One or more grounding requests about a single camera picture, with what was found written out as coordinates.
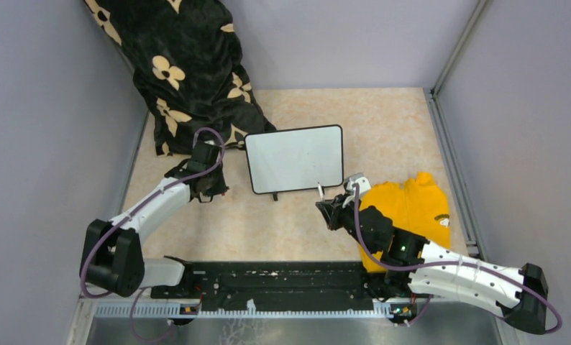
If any yellow folded garment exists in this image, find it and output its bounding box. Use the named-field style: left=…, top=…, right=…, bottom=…
left=359, top=172, right=451, bottom=260

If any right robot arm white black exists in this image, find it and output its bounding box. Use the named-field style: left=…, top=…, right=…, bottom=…
left=315, top=198, right=549, bottom=335

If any white whiteboard black frame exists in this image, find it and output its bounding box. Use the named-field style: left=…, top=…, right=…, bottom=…
left=245, top=124, right=344, bottom=195

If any aluminium frame rail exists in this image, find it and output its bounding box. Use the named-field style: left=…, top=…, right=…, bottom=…
left=78, top=269, right=513, bottom=320

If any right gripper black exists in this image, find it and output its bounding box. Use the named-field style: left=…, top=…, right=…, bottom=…
left=318, top=190, right=378, bottom=254

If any red white marker pen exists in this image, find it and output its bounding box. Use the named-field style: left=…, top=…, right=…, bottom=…
left=317, top=183, right=325, bottom=201

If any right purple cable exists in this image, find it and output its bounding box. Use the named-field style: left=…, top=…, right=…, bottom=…
left=352, top=183, right=564, bottom=334

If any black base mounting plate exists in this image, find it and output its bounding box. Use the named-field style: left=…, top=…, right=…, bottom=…
left=105, top=260, right=434, bottom=313

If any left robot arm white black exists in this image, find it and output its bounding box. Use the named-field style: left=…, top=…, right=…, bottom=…
left=80, top=142, right=228, bottom=298

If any black floral blanket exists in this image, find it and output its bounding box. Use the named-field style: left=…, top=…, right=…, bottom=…
left=86, top=1, right=275, bottom=156

